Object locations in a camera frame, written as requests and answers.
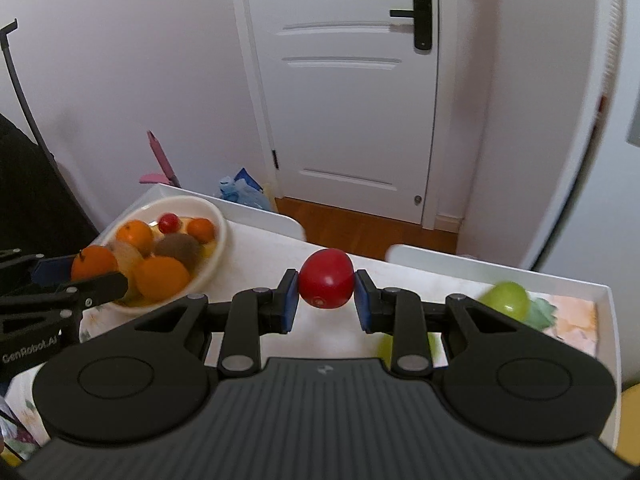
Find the medium orange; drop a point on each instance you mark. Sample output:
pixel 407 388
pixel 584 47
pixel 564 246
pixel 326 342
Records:
pixel 134 236

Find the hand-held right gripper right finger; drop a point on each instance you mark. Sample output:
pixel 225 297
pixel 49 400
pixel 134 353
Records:
pixel 364 305

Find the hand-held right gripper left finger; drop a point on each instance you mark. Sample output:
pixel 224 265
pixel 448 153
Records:
pixel 289 302

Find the green apple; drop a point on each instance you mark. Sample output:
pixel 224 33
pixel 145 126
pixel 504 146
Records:
pixel 385 347
pixel 505 299

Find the yellow stool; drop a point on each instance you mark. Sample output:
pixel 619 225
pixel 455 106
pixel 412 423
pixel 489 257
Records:
pixel 631 410

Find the brown kiwi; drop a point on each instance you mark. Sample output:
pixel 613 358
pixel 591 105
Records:
pixel 177 251

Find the white panelled door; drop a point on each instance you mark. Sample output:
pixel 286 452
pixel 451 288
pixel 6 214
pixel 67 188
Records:
pixel 350 125

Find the red cherry tomato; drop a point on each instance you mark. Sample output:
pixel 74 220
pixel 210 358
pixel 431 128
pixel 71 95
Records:
pixel 326 277
pixel 168 221

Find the large orange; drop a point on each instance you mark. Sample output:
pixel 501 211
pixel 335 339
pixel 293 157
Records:
pixel 162 277

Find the small tangerine with stem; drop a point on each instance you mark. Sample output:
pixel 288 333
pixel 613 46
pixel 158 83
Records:
pixel 95 262

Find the black pole with hook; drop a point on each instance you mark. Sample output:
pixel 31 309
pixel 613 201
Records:
pixel 10 60

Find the floral tablecloth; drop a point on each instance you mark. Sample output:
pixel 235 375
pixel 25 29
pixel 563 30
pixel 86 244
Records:
pixel 325 331

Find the blue plastic bag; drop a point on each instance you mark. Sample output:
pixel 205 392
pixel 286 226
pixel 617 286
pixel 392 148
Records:
pixel 245 190

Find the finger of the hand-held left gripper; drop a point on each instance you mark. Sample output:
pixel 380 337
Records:
pixel 100 287
pixel 52 269

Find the white table with raised rim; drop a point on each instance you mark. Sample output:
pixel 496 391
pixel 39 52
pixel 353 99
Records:
pixel 500 265

